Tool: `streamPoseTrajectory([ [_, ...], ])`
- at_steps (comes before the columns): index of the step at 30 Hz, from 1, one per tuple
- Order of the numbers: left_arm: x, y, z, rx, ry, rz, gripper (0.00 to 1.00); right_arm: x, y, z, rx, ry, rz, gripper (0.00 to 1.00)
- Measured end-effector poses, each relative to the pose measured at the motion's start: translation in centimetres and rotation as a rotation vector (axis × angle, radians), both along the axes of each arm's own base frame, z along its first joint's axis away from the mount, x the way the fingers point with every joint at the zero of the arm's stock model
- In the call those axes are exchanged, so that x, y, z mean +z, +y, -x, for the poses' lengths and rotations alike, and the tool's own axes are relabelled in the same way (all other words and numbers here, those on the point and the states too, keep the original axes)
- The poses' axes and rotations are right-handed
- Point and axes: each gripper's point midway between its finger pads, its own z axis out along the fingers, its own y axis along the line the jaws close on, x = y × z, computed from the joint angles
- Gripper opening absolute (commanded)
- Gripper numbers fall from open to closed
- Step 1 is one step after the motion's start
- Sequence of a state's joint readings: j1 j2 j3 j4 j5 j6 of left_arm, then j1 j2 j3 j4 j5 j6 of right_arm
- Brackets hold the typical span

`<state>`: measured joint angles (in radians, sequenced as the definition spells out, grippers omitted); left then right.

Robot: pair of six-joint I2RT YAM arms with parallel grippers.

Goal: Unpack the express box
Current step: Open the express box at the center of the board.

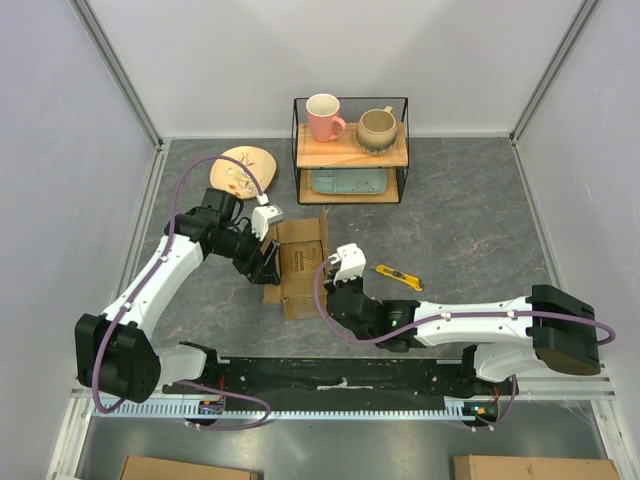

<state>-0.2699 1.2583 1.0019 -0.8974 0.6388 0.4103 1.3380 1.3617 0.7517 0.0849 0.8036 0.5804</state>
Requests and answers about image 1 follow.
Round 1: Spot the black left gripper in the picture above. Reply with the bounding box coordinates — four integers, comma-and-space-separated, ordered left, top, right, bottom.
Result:
212, 220, 281, 286

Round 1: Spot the brown cardboard express box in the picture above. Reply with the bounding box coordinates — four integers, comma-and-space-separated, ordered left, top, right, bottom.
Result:
263, 214, 329, 321

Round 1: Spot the yellow utility knife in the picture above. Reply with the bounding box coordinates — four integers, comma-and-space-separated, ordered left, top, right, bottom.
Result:
374, 264, 424, 292

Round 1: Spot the kraft scouring pads package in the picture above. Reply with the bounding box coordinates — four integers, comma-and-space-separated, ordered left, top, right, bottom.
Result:
280, 241, 324, 276

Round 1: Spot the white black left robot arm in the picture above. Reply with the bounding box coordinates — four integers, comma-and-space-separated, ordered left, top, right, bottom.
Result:
74, 188, 283, 403

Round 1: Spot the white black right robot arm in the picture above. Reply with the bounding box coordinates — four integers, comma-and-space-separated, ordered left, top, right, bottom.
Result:
323, 278, 601, 394

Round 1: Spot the cardboard box bottom right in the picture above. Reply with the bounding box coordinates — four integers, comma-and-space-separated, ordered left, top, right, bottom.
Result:
453, 455, 620, 480

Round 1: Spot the cardboard box bottom left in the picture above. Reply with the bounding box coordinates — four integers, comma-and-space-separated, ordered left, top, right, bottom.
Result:
119, 456, 262, 480

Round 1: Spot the beige plate with bird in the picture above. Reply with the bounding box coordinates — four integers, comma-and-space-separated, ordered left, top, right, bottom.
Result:
210, 146, 277, 200

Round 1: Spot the teal rectangular ceramic tray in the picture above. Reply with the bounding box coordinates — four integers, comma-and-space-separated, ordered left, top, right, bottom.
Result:
311, 169, 388, 195

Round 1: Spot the beige stoneware mug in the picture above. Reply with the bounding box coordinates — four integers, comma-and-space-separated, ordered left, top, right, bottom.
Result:
356, 106, 398, 155

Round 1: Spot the pink ceramic mug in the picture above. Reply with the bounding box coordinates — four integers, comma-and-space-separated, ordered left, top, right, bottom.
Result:
305, 93, 346, 143

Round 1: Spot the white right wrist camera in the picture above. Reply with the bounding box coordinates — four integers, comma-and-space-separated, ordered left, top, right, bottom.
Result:
329, 243, 366, 284

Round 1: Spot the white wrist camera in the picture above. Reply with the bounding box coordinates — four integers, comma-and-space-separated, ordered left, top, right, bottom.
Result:
250, 205, 284, 241
329, 243, 366, 284

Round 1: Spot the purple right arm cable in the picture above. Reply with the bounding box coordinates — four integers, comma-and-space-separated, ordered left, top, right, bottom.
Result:
313, 257, 616, 436

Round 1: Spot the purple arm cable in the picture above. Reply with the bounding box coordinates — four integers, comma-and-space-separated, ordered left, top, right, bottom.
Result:
313, 257, 616, 436
91, 155, 271, 431

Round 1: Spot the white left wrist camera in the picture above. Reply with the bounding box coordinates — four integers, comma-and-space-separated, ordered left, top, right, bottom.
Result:
250, 205, 284, 241

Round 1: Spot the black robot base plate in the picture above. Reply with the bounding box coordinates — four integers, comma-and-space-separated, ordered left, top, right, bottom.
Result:
162, 356, 521, 413

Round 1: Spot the grey slotted cable duct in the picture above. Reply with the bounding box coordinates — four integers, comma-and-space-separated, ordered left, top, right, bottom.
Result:
110, 397, 496, 420

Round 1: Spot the black wire wooden shelf rack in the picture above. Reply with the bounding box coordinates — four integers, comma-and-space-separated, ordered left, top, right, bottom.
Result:
291, 96, 410, 205

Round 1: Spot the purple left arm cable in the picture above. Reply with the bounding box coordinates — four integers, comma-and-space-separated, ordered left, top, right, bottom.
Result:
91, 155, 271, 431

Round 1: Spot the aluminium frame rail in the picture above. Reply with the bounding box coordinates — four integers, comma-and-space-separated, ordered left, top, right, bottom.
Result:
69, 0, 165, 151

